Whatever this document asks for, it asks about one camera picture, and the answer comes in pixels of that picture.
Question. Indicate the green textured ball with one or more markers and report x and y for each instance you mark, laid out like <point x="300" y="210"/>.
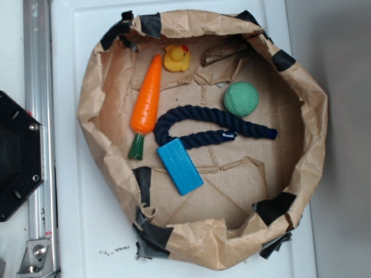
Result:
<point x="241" y="99"/>

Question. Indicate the orange plastic toy carrot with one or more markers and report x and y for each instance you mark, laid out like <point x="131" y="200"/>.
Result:
<point x="145" y="110"/>

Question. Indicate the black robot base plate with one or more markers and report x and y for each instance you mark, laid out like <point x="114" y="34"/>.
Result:
<point x="21" y="156"/>

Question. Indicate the aluminium extrusion rail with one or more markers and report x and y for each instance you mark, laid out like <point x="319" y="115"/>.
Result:
<point x="42" y="204"/>

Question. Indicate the brown paper bag bin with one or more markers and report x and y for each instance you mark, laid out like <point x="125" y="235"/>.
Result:
<point x="254" y="191"/>

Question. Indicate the metal corner bracket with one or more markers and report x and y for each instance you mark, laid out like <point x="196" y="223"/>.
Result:
<point x="37" y="260"/>

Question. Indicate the yellow rubber duck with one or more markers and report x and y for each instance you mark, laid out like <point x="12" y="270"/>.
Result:
<point x="177" y="58"/>

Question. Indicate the blue rectangular block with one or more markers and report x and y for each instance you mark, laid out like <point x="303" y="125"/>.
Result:
<point x="180" y="167"/>

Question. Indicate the white plastic tray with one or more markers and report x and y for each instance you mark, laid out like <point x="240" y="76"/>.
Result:
<point x="95" y="237"/>

